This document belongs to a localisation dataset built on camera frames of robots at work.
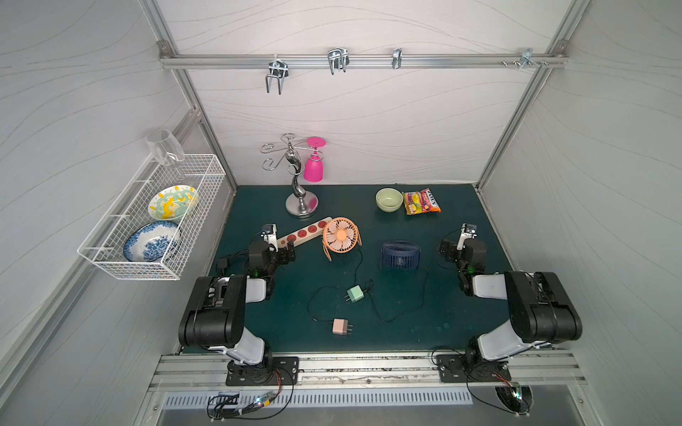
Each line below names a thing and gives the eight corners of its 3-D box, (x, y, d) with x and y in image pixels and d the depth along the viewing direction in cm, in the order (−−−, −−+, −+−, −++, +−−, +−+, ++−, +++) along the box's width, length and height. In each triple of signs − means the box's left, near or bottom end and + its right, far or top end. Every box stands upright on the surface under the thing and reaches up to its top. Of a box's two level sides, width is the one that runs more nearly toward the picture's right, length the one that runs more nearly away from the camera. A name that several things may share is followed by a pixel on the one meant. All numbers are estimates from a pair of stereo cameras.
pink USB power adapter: (332, 335, 82) (332, 332, 80) (333, 320, 85) (332, 318, 83) (352, 335, 82) (352, 332, 80) (352, 321, 85) (352, 318, 83)
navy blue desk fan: (380, 270, 96) (383, 258, 89) (379, 253, 100) (381, 240, 94) (417, 270, 96) (422, 258, 89) (414, 253, 100) (418, 240, 94)
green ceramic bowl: (376, 218, 115) (378, 204, 108) (374, 201, 121) (376, 187, 114) (401, 218, 115) (405, 204, 108) (398, 201, 121) (401, 187, 114)
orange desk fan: (335, 266, 96) (334, 251, 88) (316, 247, 102) (314, 231, 94) (361, 245, 102) (362, 229, 94) (342, 228, 108) (341, 212, 100)
